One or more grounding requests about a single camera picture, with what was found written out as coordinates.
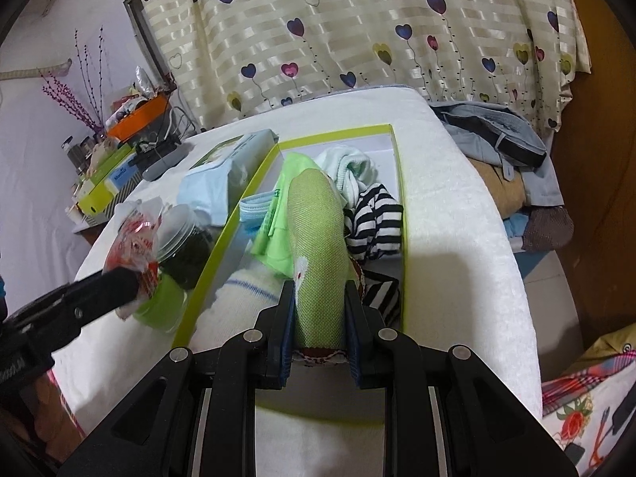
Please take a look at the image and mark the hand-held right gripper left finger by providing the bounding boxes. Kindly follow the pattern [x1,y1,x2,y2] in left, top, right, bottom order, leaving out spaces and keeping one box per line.
[57,281,297,477]

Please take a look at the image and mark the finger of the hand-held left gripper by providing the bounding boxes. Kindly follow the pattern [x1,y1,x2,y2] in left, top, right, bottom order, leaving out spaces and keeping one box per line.
[29,263,146,355]

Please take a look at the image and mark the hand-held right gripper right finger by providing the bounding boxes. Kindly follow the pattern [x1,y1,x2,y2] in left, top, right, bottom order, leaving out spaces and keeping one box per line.
[344,281,580,477]

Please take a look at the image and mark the black white striped sock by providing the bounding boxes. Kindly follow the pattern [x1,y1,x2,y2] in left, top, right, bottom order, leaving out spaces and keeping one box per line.
[342,183,404,262]
[359,267,402,330]

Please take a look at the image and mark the red white plastic packet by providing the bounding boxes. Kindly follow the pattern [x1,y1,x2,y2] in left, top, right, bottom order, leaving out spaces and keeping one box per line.
[105,198,164,311]

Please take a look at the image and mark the white sock with blue stripe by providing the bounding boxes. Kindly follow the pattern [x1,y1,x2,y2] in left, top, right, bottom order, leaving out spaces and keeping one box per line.
[198,262,285,351]

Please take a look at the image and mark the green sock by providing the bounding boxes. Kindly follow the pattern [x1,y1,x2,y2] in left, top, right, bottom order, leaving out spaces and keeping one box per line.
[287,168,359,361]

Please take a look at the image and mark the green cloth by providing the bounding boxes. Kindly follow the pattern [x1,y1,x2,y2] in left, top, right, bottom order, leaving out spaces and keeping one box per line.
[250,153,321,280]

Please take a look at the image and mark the light blue sock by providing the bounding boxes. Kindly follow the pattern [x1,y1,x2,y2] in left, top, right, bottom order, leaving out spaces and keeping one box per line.
[316,145,371,180]
[239,193,280,235]

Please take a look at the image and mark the white box with green rim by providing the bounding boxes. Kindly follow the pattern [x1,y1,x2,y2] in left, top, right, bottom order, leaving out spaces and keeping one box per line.
[170,122,411,355]

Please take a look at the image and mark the green round jar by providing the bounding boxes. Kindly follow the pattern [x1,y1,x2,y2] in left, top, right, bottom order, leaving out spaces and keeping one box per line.
[133,275,196,335]

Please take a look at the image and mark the patterned cardboard box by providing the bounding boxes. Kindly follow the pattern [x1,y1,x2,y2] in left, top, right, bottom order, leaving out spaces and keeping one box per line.
[78,194,131,229]

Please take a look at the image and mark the clear round plastic container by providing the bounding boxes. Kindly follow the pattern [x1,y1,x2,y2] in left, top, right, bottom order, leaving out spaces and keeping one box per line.
[158,205,220,290]

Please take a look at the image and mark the green cardboard box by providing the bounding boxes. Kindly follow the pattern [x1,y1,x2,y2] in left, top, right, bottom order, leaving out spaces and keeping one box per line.
[78,149,142,215]

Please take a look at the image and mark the blue tissue box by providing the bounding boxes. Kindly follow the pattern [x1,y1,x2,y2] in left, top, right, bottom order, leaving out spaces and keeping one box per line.
[106,165,143,196]

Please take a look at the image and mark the glass jar with dark lid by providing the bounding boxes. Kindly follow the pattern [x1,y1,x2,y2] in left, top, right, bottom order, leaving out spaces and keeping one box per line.
[61,136,84,169]

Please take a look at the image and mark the light blue packet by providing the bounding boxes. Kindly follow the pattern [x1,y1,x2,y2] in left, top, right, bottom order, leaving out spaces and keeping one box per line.
[177,159,250,230]

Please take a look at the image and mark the grey black device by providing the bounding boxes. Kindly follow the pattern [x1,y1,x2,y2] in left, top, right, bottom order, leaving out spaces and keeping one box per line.
[140,140,196,180]

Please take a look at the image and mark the orange tray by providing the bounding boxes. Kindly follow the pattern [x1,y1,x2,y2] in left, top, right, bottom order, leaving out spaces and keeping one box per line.
[106,96,171,141]

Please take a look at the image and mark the white green wet wipes packet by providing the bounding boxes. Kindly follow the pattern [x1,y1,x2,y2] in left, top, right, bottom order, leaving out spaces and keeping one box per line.
[190,129,279,176]

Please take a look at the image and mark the purple decorative branches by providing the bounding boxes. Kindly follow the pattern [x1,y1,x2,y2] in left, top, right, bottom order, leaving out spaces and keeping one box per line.
[41,26,109,134]

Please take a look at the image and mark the tan brown garment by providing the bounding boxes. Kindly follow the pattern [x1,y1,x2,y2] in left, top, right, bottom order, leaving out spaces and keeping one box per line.
[471,158,528,220]

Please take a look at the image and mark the brown mesh cloth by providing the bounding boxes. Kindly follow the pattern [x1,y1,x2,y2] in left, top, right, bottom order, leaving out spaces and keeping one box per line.
[521,205,576,252]

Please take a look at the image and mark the floral printed blanket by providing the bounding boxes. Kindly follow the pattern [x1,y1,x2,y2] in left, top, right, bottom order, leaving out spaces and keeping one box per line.
[541,327,636,477]

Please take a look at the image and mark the grey blue garment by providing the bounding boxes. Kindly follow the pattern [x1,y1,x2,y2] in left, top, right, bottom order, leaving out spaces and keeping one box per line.
[431,99,566,208]

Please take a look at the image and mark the brown wooden door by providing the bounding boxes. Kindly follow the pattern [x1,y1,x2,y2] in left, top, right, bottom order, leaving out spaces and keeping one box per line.
[554,0,636,363]

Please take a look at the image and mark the cream curtain with heart print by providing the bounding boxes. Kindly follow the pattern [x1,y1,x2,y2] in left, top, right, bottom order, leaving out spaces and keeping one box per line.
[124,0,594,132]

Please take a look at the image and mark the white rope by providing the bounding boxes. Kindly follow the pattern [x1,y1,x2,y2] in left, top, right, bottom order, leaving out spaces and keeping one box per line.
[0,58,73,81]

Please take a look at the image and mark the grey window frame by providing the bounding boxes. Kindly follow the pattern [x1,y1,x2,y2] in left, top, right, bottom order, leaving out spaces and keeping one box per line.
[123,0,174,91]

